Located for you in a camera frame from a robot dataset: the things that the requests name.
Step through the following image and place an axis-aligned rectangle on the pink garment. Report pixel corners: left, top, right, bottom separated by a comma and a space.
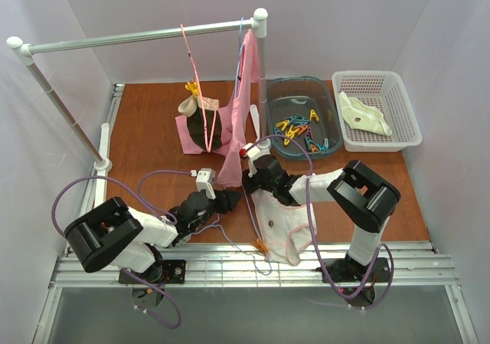
215, 29, 258, 188

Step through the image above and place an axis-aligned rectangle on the white pink-trimmed underwear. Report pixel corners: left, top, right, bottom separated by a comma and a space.
251, 190, 312, 266

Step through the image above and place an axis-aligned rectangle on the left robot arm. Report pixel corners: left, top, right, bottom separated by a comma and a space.
65, 188, 241, 275

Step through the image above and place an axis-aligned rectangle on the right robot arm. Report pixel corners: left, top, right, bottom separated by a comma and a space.
242, 155, 401, 280

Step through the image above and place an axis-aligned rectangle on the dark green beige underwear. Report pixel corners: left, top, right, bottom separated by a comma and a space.
175, 95, 222, 154

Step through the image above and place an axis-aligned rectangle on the yellow clothespin on hanger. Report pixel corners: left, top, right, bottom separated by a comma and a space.
185, 80, 199, 97

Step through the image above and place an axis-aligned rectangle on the cream underwear in basket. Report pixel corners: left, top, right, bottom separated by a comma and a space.
338, 91, 393, 136

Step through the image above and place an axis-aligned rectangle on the blue hanger with pink garment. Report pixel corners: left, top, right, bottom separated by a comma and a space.
233, 18, 244, 99

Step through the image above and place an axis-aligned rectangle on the yellow clothespin centre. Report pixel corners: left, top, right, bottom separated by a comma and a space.
283, 126, 301, 146

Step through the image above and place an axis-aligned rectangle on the light blue clothespin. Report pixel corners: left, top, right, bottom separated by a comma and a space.
284, 116, 310, 128

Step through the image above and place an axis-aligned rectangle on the teal transparent plastic bin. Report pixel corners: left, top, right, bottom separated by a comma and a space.
266, 76, 343, 160

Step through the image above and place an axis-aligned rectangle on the white plastic basket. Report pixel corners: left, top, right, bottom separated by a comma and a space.
332, 70, 423, 152

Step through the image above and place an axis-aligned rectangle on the clothes rack with white feet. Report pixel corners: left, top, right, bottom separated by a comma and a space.
6, 8, 268, 177

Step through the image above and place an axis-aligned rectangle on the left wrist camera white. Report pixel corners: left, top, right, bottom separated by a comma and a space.
191, 168, 216, 199

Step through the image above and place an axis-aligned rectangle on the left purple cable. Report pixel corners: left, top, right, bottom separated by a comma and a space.
52, 169, 198, 329

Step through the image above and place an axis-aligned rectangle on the purple cable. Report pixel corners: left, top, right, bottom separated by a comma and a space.
52, 169, 198, 329
244, 135, 394, 310

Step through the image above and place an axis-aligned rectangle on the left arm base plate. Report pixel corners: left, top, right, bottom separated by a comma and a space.
132, 260, 187, 285

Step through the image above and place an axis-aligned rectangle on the aluminium rail frame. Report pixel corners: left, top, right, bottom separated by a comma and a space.
32, 83, 479, 344

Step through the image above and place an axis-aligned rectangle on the pink wire hanger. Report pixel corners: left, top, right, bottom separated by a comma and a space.
180, 25, 218, 152

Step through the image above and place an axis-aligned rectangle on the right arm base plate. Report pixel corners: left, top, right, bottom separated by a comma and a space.
324, 257, 391, 285

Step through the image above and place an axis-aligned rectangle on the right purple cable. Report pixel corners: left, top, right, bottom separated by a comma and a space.
244, 135, 394, 310

